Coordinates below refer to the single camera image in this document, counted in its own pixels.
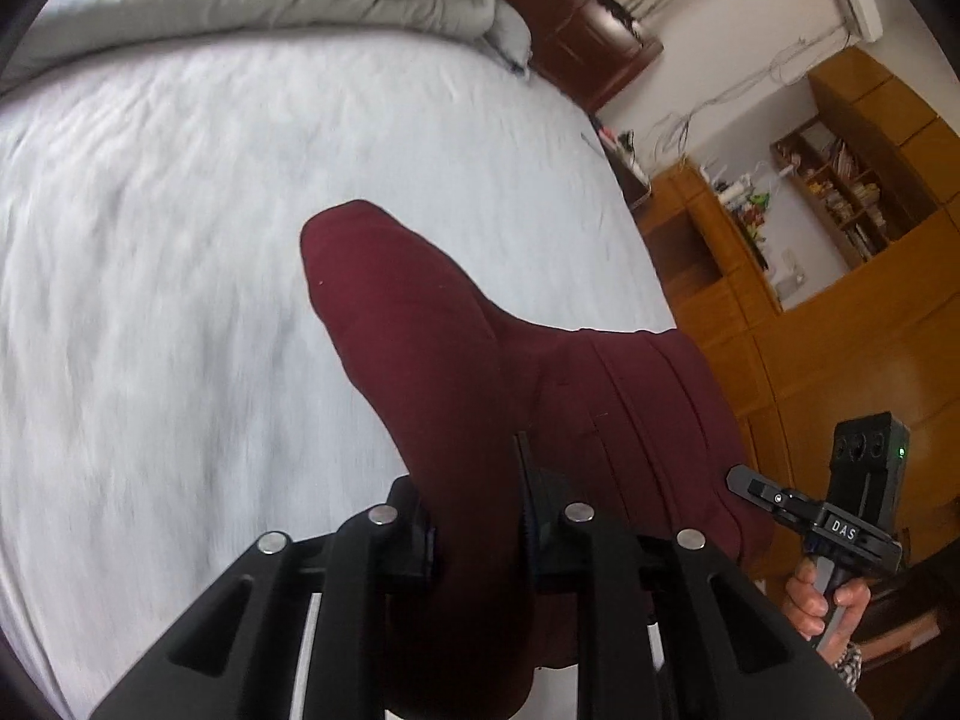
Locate person's right hand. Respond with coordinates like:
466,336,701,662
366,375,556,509
781,557,871,665

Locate cluttered nightstand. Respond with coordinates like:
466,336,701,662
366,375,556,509
590,117,652,211

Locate white cables on wall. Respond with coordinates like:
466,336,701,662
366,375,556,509
647,21,858,160

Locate wooden wall shelf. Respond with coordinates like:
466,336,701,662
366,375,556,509
770,117,935,270

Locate maroon pants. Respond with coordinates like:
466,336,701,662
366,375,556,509
299,198,775,720

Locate wooden desk cabinet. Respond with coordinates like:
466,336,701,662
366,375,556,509
636,47,958,562

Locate dark wooden headboard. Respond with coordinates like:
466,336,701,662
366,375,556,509
506,0,664,114

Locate light blue bed sheet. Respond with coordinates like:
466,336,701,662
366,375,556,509
2,25,674,718

